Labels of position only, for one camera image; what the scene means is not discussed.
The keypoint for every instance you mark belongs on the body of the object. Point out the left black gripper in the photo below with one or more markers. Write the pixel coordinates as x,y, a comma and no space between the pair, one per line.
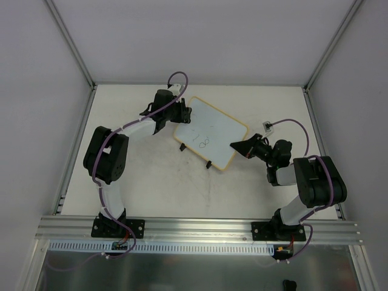
184,112

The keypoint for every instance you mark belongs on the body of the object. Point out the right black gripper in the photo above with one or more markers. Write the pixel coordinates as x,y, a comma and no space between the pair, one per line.
251,148

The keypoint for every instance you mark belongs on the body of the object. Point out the yellow framed whiteboard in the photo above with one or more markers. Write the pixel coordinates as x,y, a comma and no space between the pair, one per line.
210,133

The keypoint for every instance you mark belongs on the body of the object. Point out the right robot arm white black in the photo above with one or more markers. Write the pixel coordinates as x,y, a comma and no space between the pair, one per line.
318,183

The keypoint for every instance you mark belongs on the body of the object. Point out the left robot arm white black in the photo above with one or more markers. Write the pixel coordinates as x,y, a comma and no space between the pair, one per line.
106,157

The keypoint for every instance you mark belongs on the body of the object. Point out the black object at bottom edge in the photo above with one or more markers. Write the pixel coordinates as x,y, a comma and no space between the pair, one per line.
289,285

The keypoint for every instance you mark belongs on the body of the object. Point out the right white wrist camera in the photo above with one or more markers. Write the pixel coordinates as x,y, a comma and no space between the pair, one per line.
268,127

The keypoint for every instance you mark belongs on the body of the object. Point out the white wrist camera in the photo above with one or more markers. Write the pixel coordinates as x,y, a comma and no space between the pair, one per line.
268,127
176,89

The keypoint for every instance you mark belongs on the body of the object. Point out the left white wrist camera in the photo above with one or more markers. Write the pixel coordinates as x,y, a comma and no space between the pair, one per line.
176,89

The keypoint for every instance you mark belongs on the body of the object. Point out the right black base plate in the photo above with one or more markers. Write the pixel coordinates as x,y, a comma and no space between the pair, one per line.
269,231

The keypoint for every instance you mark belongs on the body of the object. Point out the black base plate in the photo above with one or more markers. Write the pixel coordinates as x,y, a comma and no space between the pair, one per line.
269,231
135,227

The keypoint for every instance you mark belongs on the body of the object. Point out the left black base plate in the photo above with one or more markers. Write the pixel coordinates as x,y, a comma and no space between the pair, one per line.
135,227

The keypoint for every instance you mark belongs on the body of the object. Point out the white slotted cable duct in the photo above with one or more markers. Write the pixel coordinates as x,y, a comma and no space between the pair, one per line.
163,247

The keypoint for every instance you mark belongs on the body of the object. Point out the left aluminium frame post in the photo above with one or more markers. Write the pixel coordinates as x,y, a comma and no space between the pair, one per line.
70,43

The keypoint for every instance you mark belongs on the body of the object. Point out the aluminium frame post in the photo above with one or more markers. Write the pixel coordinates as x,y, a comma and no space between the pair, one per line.
334,41
70,43

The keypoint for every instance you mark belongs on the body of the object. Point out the right aluminium frame post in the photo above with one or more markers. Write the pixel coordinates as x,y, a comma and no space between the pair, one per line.
334,41

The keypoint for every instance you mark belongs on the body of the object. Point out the aluminium mounting rail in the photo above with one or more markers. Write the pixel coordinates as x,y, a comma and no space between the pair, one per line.
194,230

